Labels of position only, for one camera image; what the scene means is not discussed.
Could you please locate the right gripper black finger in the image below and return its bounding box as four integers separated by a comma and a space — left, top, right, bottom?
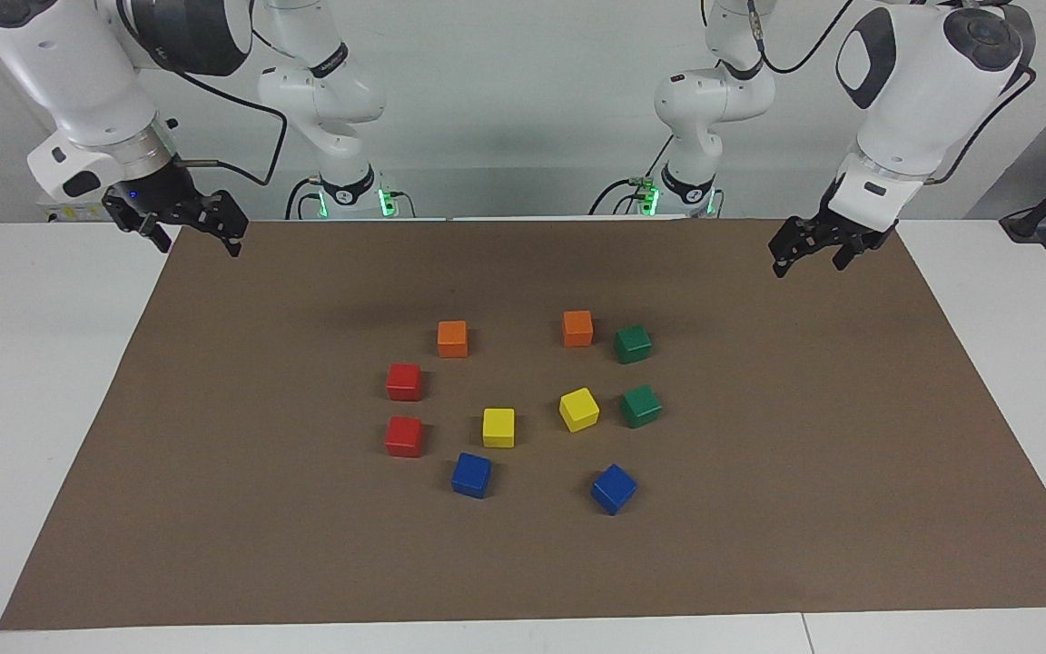
128, 213, 174, 254
201, 190, 249, 258

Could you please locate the green cube block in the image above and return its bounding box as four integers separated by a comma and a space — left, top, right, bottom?
620, 384, 664, 429
613, 324, 653, 365

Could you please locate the red cube block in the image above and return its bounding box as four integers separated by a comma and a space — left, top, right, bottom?
386, 362, 423, 401
385, 416, 424, 458

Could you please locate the white box with yellow label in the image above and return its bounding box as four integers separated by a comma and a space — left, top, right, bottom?
46, 202, 115, 223

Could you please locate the brown table mat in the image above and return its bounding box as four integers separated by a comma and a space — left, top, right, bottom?
0, 218, 1046, 630

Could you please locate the yellow cube block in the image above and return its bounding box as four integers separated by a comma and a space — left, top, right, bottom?
558, 387, 600, 433
482, 408, 517, 449

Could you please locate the blue cube block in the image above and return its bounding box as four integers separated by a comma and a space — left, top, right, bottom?
450, 452, 493, 500
590, 463, 638, 516

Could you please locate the black base cable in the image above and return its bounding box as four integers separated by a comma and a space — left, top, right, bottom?
588, 134, 674, 217
285, 177, 324, 221

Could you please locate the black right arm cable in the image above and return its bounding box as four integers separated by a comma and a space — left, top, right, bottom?
169, 68, 290, 187

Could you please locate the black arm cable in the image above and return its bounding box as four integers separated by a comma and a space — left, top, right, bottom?
169, 68, 290, 187
745, 0, 1039, 185

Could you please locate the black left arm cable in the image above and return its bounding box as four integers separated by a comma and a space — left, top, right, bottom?
745, 0, 1039, 185

